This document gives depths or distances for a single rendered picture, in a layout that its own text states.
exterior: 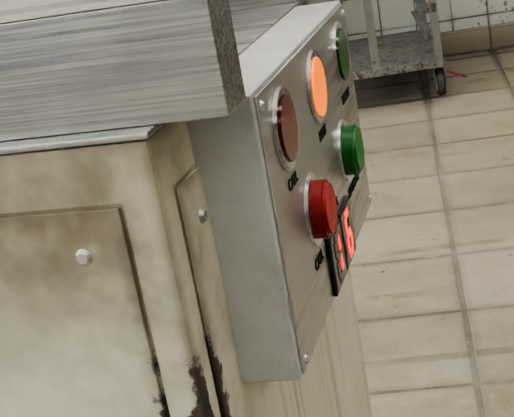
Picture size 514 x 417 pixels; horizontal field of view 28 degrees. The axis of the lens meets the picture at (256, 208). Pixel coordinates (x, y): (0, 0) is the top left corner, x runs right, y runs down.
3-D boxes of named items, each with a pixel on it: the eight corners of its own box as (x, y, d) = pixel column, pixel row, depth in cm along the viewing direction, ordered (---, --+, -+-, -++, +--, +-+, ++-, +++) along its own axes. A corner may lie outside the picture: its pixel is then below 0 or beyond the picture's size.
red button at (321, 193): (300, 248, 52) (290, 193, 51) (310, 227, 55) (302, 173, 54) (330, 246, 51) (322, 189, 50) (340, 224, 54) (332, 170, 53)
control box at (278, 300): (235, 384, 49) (178, 103, 45) (324, 207, 71) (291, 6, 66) (309, 381, 48) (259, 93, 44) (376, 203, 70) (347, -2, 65)
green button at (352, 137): (333, 183, 61) (325, 135, 60) (341, 167, 64) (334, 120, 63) (359, 180, 60) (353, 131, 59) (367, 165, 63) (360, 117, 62)
